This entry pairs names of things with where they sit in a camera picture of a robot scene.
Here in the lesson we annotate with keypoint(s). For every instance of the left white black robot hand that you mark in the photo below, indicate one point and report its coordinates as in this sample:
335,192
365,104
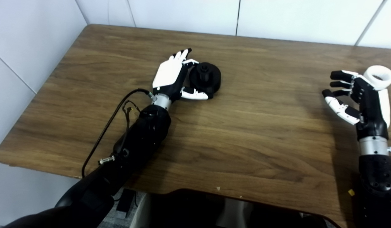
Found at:
168,74

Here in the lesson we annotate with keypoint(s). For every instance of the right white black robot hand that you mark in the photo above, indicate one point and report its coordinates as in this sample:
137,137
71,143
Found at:
371,107

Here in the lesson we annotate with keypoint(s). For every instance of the round black plastic part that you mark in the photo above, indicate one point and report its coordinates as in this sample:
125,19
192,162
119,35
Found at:
211,79

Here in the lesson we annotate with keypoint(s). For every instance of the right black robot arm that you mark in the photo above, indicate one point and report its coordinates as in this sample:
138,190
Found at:
377,177

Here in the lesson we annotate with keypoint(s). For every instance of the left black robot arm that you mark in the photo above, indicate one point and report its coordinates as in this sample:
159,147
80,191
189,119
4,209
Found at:
141,136

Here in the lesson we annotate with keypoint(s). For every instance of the black flat floor box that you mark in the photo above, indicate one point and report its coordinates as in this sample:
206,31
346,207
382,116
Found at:
126,202

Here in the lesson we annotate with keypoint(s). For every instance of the glossy black robot torso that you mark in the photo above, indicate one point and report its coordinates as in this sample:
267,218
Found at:
183,209

